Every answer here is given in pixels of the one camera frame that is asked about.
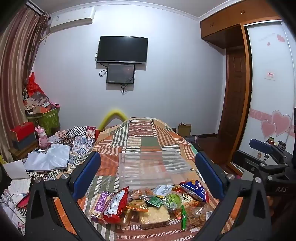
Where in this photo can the white open notebook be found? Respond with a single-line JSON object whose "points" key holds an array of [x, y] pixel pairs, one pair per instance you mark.
{"points": [[17, 176]]}

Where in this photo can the barcode label snack packet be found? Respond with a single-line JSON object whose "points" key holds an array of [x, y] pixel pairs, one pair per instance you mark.
{"points": [[163, 189]]}

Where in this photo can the red and white snack packet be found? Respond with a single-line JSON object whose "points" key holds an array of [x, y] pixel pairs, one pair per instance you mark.
{"points": [[188, 199]]}

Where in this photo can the dark green snack packet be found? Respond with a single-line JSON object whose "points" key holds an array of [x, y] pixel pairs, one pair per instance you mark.
{"points": [[153, 201]]}

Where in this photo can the red box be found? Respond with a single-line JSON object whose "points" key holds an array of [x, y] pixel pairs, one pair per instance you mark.
{"points": [[22, 131]]}

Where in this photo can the wall-mounted black television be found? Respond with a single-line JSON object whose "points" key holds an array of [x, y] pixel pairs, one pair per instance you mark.
{"points": [[122, 49]]}

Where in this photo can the green patterned box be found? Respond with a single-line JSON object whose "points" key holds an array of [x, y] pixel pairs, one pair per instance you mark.
{"points": [[47, 120]]}

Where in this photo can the red snack bag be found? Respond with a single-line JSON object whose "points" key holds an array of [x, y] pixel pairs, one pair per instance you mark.
{"points": [[116, 204]]}

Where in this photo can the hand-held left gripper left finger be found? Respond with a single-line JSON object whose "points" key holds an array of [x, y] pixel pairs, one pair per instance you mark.
{"points": [[89, 169]]}

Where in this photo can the brown striped curtain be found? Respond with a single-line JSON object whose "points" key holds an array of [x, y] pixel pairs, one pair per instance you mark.
{"points": [[16, 58]]}

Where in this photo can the red plastic bag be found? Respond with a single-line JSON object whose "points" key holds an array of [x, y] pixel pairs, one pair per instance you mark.
{"points": [[33, 85]]}

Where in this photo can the brown wooden door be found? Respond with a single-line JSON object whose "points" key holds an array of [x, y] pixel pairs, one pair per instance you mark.
{"points": [[233, 92]]}

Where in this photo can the orange label cracker packet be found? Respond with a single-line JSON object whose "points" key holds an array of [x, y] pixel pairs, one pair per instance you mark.
{"points": [[136, 206]]}

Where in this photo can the white air conditioner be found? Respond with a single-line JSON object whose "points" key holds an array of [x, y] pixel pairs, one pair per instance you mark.
{"points": [[71, 19]]}

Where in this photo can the blue snack bag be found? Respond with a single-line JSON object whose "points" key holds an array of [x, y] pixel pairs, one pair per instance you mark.
{"points": [[195, 190]]}

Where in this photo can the white wardrobe door pink hearts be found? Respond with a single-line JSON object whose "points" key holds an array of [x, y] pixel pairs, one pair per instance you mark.
{"points": [[268, 92]]}

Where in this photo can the dark grey box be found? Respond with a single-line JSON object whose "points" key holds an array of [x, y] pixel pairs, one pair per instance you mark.
{"points": [[23, 143]]}

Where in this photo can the wooden nightstand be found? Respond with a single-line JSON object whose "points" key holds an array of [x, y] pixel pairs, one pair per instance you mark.
{"points": [[22, 153]]}

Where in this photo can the clear packet of biscuits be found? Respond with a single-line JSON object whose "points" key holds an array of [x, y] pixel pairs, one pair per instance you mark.
{"points": [[197, 216]]}

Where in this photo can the pile of cardboard scraps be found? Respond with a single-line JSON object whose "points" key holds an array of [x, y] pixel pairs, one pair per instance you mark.
{"points": [[35, 103]]}

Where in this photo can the purple label wafer packet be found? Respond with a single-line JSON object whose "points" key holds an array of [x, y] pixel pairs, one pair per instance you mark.
{"points": [[99, 205]]}

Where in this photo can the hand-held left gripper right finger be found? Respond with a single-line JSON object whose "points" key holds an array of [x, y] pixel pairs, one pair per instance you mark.
{"points": [[205, 171]]}

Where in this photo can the bright green snack packet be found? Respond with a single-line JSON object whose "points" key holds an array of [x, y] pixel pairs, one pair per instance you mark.
{"points": [[183, 217]]}

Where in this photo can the small black monitor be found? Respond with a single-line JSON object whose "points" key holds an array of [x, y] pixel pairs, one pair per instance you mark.
{"points": [[120, 73]]}

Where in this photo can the wooden overhead cabinet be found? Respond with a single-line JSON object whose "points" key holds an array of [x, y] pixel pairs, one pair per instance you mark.
{"points": [[222, 27]]}

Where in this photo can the yellow foam tube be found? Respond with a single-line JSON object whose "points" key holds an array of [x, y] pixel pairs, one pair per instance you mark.
{"points": [[111, 115]]}

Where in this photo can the small pink tag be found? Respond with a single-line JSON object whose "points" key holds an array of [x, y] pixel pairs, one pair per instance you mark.
{"points": [[56, 104]]}

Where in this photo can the clear plastic container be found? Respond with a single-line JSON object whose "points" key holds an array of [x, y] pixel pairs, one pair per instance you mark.
{"points": [[148, 166]]}

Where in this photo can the green jelly cup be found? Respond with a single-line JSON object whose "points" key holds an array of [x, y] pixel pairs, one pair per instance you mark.
{"points": [[172, 200]]}

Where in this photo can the white paper label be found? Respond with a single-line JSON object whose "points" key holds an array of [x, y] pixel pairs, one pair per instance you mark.
{"points": [[270, 74]]}

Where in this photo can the toast bread packet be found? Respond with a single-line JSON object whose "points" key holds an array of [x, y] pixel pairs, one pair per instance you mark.
{"points": [[153, 217]]}

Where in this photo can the pink rabbit toy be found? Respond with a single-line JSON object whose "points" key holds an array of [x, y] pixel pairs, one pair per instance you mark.
{"points": [[42, 138]]}

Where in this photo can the brown cardboard box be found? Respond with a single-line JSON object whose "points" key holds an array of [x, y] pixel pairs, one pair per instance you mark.
{"points": [[184, 129]]}

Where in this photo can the checkered patchwork quilt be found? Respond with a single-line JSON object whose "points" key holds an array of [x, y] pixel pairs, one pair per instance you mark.
{"points": [[78, 139]]}

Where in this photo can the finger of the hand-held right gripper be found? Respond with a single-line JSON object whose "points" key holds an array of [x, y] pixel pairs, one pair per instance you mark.
{"points": [[245, 162], [261, 144]]}

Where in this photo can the clear packet of fried snacks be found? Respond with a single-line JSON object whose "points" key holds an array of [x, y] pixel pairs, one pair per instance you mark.
{"points": [[141, 192]]}

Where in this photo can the light grey cloth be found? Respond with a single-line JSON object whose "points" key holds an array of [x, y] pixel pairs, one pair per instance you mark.
{"points": [[48, 157]]}

